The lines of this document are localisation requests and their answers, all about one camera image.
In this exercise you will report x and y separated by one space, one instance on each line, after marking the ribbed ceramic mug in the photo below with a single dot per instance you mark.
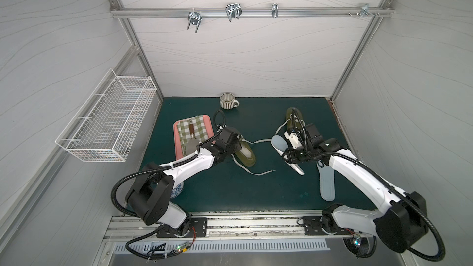
228 101

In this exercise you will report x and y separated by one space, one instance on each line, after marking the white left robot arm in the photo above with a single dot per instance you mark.
147 194

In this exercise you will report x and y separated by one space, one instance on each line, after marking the brown handled spatula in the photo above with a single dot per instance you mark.
192 143

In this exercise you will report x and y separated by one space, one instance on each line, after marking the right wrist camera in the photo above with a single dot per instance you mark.
293 139

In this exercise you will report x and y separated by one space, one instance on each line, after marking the metal hook clamp middle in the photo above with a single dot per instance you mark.
233 11

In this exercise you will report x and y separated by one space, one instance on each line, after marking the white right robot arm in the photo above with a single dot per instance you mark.
399 220

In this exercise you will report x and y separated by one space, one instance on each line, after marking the metal hook small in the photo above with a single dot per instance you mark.
275 10

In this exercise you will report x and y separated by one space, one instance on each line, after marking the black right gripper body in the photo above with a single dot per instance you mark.
295 151

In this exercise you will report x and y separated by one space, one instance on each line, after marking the pink tray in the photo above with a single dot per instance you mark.
177 136

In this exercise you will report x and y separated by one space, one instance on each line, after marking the metal hook clamp left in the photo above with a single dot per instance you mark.
194 19

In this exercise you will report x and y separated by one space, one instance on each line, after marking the green checkered cloth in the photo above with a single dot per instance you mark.
199 129

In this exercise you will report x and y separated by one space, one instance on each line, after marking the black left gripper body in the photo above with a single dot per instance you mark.
234 141

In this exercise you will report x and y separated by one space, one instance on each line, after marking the metal hook clamp right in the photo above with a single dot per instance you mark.
364 12

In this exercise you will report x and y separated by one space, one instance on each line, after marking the aluminium top rail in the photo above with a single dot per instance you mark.
247 12

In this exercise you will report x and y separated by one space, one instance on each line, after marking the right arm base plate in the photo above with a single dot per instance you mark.
314 225

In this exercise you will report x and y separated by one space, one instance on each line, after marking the blue white patterned bowl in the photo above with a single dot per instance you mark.
177 190

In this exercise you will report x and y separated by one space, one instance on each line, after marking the white wire basket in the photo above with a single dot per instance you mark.
106 125

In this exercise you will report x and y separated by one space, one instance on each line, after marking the olive green shoe white laces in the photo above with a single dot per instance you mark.
246 158

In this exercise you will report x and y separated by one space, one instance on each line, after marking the light blue insole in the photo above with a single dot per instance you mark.
281 146
327 181

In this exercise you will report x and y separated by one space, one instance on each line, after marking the white slotted vent strip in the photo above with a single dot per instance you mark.
218 246

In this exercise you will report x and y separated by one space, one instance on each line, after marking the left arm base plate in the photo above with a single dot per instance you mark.
192 227

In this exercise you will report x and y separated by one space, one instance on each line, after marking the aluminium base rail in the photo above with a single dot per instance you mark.
237 225

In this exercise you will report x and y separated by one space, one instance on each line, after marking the metal hook clamp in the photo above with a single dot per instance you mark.
364 12
233 11
194 19

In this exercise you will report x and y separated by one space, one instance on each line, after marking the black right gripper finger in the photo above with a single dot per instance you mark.
294 119
289 159

